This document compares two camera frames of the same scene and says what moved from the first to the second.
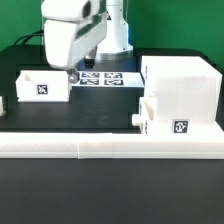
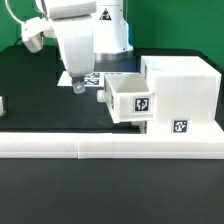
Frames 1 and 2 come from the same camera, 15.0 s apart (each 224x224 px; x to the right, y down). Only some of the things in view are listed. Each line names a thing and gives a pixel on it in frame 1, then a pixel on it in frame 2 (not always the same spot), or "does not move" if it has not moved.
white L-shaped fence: x=109 y=145 does not move
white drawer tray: x=42 y=86 -> x=126 y=94
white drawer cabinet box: x=188 y=94 does not move
